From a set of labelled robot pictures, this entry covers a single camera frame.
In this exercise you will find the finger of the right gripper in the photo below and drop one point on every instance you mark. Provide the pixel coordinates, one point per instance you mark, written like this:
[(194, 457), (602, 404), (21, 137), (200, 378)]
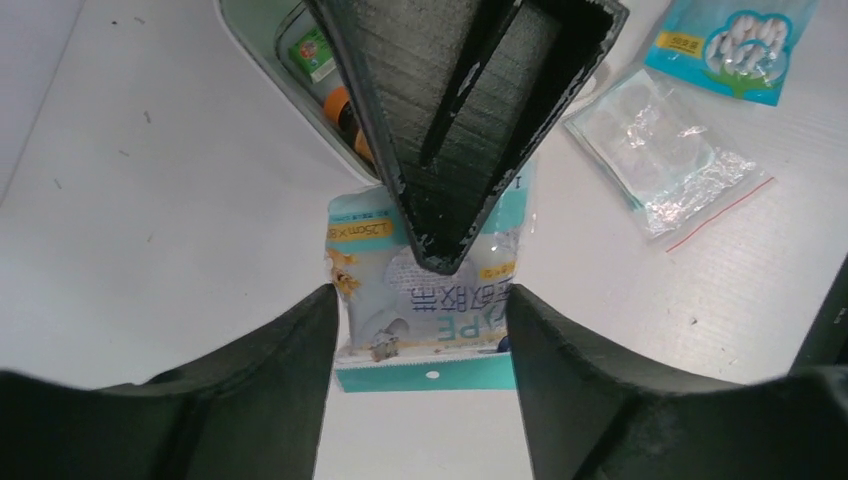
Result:
[(455, 96)]

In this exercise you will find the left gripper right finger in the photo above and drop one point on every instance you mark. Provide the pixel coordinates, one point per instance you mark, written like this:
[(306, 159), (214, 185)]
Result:
[(593, 409)]

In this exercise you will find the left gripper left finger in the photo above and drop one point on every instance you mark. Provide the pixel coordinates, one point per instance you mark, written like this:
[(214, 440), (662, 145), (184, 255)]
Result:
[(252, 409)]

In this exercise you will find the brown bottle orange cap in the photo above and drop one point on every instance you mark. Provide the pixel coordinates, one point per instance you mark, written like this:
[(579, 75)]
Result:
[(338, 109)]

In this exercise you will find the small green box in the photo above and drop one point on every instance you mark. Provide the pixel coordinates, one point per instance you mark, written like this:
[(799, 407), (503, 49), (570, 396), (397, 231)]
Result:
[(312, 55)]

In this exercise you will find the teal bagged bandage pack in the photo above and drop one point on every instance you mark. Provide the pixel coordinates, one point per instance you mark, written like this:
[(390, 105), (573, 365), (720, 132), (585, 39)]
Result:
[(414, 330)]

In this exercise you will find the grey plastic medicine box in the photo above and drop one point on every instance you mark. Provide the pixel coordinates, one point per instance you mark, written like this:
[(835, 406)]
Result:
[(291, 79)]

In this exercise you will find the clear plastic swab pack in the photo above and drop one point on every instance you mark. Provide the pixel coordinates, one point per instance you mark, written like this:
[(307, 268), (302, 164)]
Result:
[(676, 170)]

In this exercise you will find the blue cotton ball pack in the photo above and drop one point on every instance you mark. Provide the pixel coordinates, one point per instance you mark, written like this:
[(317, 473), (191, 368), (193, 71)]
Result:
[(741, 49)]

